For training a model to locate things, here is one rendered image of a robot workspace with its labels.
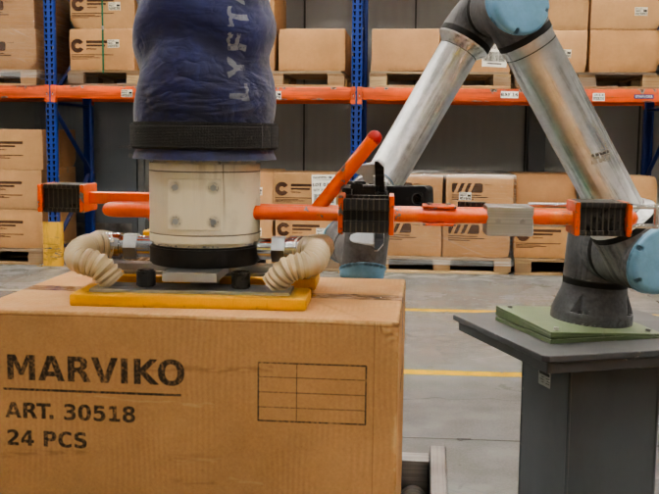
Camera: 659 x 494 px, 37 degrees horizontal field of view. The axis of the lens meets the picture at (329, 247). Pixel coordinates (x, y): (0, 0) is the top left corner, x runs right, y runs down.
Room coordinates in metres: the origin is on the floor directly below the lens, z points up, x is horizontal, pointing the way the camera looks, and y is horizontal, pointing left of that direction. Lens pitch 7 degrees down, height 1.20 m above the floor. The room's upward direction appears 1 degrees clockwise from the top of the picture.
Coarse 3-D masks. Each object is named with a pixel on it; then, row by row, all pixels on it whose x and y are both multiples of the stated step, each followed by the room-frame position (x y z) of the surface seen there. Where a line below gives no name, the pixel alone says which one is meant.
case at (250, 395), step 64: (0, 320) 1.35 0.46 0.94; (64, 320) 1.34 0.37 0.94; (128, 320) 1.33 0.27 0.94; (192, 320) 1.33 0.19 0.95; (256, 320) 1.32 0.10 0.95; (320, 320) 1.31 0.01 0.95; (384, 320) 1.31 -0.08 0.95; (0, 384) 1.35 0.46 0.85; (64, 384) 1.34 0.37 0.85; (128, 384) 1.33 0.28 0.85; (192, 384) 1.33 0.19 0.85; (256, 384) 1.32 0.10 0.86; (320, 384) 1.31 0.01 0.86; (384, 384) 1.30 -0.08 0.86; (0, 448) 1.35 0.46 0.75; (64, 448) 1.34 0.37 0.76; (128, 448) 1.33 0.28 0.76; (192, 448) 1.33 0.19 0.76; (256, 448) 1.32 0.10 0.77; (320, 448) 1.31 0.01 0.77; (384, 448) 1.30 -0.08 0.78
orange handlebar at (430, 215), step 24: (96, 192) 1.79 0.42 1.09; (120, 192) 1.79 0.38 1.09; (144, 192) 1.79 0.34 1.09; (120, 216) 1.50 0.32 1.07; (144, 216) 1.50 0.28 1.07; (264, 216) 1.49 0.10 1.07; (288, 216) 1.49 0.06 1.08; (312, 216) 1.48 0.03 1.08; (336, 216) 1.48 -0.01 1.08; (408, 216) 1.48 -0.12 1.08; (432, 216) 1.47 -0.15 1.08; (456, 216) 1.47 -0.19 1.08; (480, 216) 1.47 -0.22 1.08; (552, 216) 1.46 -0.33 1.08
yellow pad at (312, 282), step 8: (128, 272) 1.59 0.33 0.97; (160, 272) 1.59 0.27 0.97; (256, 272) 1.58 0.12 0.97; (120, 280) 1.58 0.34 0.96; (128, 280) 1.58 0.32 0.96; (160, 280) 1.57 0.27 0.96; (224, 280) 1.57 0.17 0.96; (256, 280) 1.56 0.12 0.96; (296, 280) 1.56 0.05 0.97; (304, 280) 1.56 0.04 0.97; (312, 280) 1.56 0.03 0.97; (312, 288) 1.56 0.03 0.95
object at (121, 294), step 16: (144, 272) 1.42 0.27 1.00; (240, 272) 1.41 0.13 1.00; (80, 288) 1.43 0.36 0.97; (96, 288) 1.40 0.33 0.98; (112, 288) 1.40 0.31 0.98; (128, 288) 1.40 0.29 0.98; (144, 288) 1.41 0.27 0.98; (160, 288) 1.41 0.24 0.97; (176, 288) 1.41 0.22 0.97; (192, 288) 1.41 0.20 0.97; (208, 288) 1.41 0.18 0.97; (224, 288) 1.42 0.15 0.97; (240, 288) 1.41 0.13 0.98; (256, 288) 1.42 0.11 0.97; (288, 288) 1.42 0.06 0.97; (304, 288) 1.46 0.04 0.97; (80, 304) 1.39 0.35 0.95; (96, 304) 1.39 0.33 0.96; (112, 304) 1.38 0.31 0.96; (128, 304) 1.38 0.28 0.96; (144, 304) 1.38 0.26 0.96; (160, 304) 1.38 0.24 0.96; (176, 304) 1.38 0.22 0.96; (192, 304) 1.38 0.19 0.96; (208, 304) 1.38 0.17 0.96; (224, 304) 1.38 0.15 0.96; (240, 304) 1.37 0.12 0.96; (256, 304) 1.37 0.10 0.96; (272, 304) 1.37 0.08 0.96; (288, 304) 1.37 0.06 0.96; (304, 304) 1.37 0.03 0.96
